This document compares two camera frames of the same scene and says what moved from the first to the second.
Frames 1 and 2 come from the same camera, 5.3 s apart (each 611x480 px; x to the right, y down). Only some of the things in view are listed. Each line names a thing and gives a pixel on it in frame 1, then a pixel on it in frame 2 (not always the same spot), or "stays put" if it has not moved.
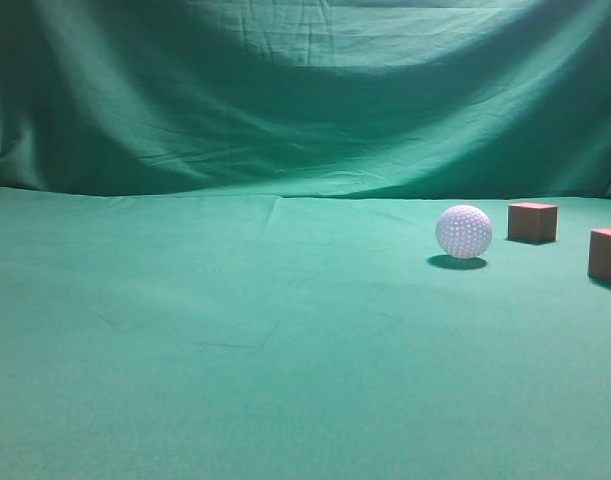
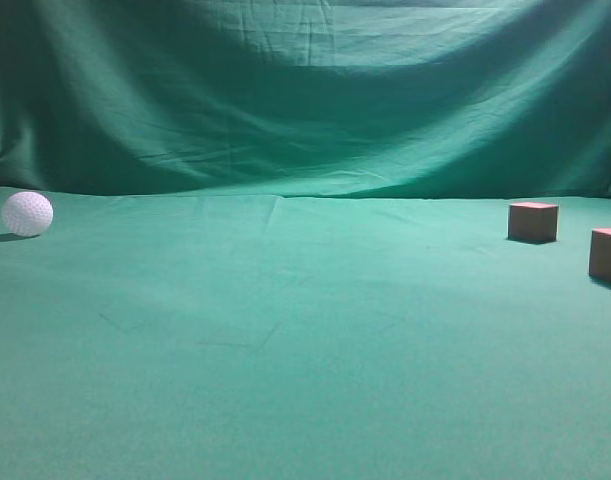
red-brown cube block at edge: x=606 y=257 stays put
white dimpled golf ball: x=464 y=231 -> x=27 y=213
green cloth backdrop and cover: x=211 y=250 stays put
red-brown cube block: x=532 y=221 stays put
